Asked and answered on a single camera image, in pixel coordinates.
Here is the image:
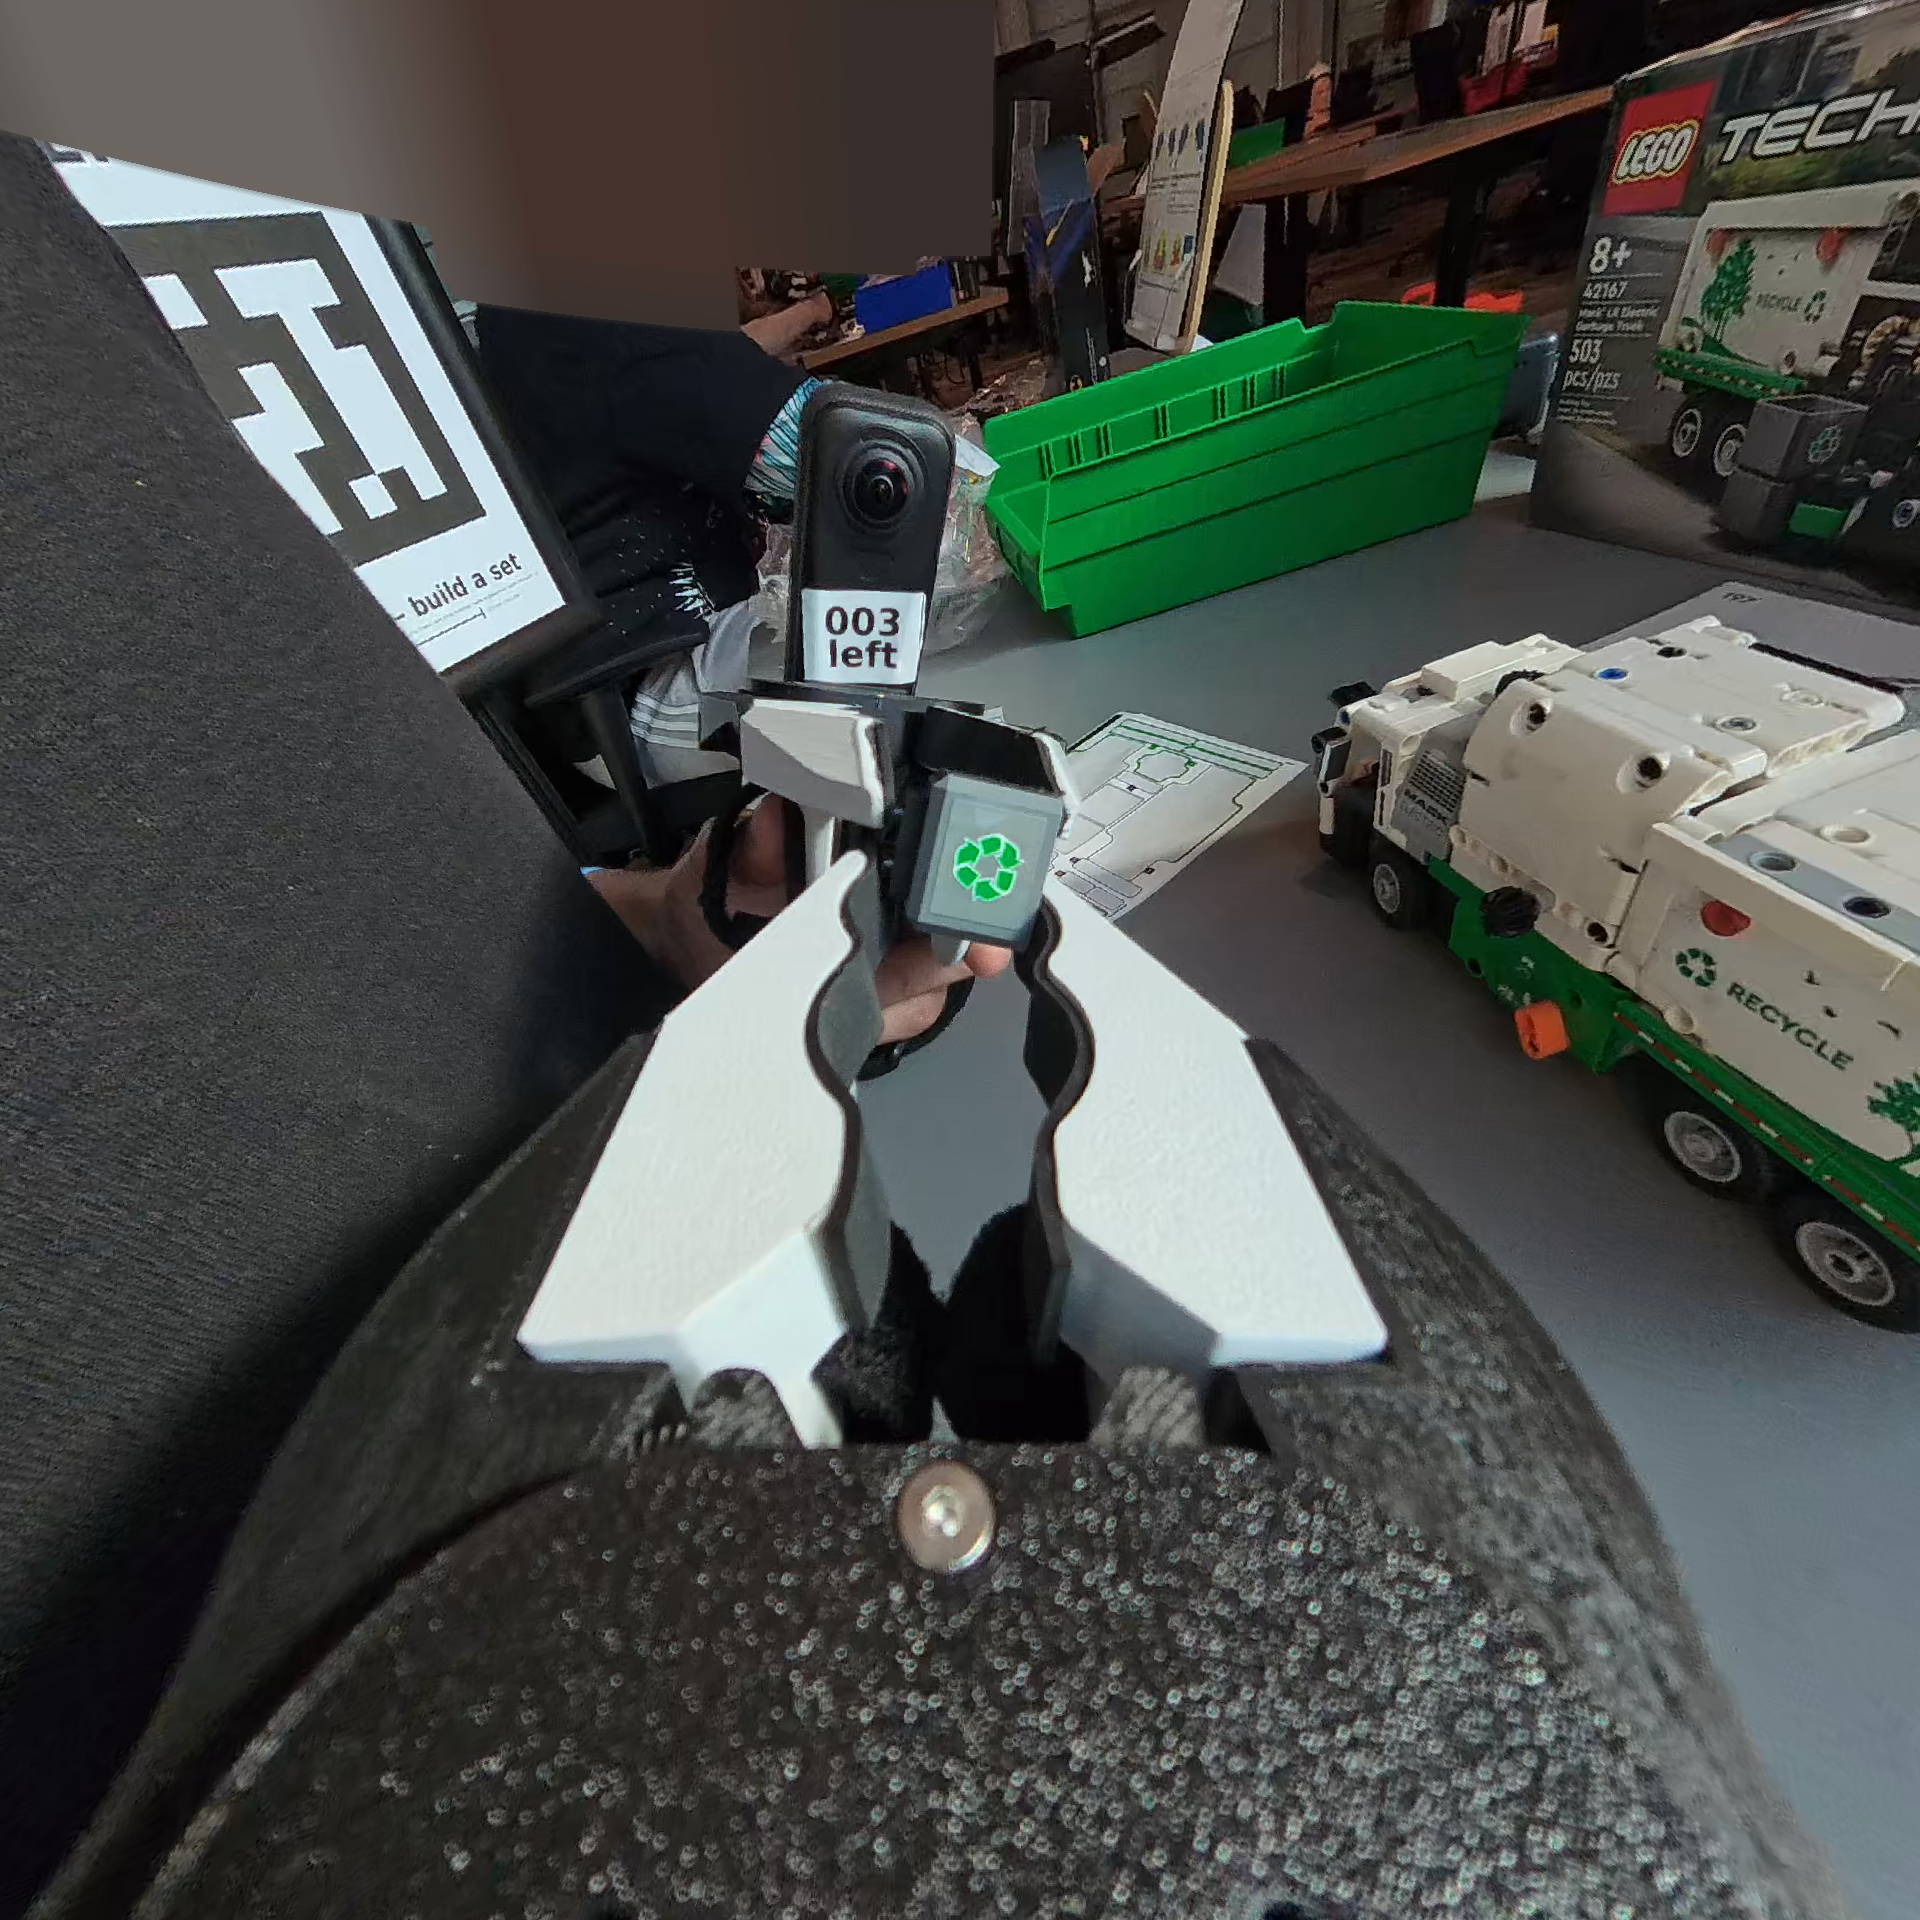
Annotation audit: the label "grey lego bin recycle sticker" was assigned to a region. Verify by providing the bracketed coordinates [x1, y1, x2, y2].
[898, 769, 1070, 970]

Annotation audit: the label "lego instruction booklet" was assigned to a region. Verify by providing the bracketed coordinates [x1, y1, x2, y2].
[1650, 580, 1920, 692]

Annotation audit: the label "black framed marker sign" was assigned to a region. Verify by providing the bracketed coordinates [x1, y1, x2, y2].
[45, 142, 588, 679]

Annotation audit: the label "white green lego garbage truck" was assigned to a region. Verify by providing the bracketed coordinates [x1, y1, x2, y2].
[1314, 615, 1920, 1329]

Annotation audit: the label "dark tall box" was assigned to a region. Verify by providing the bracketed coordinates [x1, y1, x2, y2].
[1015, 96, 1116, 395]

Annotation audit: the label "black chair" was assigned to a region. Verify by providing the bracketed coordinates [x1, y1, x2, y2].
[451, 599, 722, 871]

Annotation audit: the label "crumpled clear plastic bag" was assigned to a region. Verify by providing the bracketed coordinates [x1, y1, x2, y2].
[751, 418, 1028, 637]

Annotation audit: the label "lego sticker sheet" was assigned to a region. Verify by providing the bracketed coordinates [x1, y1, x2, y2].
[1049, 710, 1311, 920]

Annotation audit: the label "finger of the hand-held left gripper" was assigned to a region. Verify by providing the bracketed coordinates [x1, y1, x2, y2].
[740, 701, 890, 826]
[903, 706, 1083, 844]

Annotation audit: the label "white poster board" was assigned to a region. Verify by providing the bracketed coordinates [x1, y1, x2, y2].
[1126, 0, 1251, 353]

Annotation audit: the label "person's left hand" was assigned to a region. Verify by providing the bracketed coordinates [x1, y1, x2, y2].
[592, 800, 980, 1050]

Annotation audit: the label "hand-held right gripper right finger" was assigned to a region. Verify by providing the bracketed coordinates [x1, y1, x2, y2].
[1015, 890, 1388, 1373]

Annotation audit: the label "lego set box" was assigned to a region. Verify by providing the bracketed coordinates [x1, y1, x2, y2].
[1530, 0, 1920, 603]

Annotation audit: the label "long wooden workbench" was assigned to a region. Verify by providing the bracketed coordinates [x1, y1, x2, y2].
[1118, 80, 1624, 322]

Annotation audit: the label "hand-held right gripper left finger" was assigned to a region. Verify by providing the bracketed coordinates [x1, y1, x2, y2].
[514, 849, 893, 1447]

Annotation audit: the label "stacked green plastic bins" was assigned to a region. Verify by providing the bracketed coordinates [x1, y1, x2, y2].
[981, 298, 1532, 637]

